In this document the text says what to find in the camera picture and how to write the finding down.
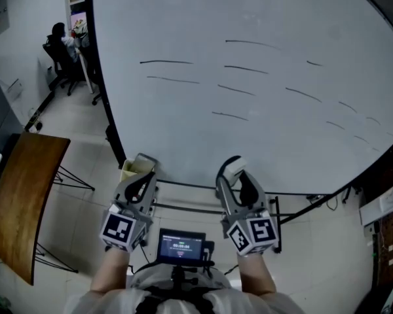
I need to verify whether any black whiteboard stand frame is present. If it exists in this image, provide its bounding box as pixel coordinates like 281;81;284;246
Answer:
152;178;363;254

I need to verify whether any white whiteboard eraser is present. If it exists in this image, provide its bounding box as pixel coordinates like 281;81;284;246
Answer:
222;155;248;183

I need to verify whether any person's right forearm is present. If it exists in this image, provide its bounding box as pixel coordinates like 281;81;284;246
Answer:
237;253;278;296

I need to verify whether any person's left forearm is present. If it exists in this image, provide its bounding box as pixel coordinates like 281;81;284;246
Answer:
90;247;132;296

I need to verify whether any person's white shirt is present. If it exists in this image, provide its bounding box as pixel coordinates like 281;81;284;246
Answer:
62;266;306;314

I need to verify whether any black cable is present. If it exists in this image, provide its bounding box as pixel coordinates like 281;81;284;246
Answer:
306;193;339;211

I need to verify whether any black chest mount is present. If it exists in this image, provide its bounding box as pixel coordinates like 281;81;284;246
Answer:
136;240;217;314

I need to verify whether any small black display screen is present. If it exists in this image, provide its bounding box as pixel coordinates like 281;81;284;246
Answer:
157;228;206;266

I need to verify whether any black office chair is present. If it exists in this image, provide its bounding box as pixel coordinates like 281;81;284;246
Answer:
41;34;86;97

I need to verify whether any white desk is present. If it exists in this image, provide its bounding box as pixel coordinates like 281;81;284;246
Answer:
78;52;96;95

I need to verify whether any white box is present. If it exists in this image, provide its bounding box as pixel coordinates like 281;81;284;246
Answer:
358;181;393;227

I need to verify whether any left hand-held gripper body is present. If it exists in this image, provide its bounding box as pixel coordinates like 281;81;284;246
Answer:
100;171;159;253

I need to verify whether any large white whiteboard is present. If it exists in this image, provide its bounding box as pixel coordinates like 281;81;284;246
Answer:
84;0;393;196

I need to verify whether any brown wooden table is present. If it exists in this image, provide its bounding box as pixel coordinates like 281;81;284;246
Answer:
0;131;71;286

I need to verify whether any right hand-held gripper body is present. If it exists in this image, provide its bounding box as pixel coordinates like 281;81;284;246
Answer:
217;171;281;256

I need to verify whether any beige tray box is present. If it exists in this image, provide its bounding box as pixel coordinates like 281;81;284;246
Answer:
120;153;159;184

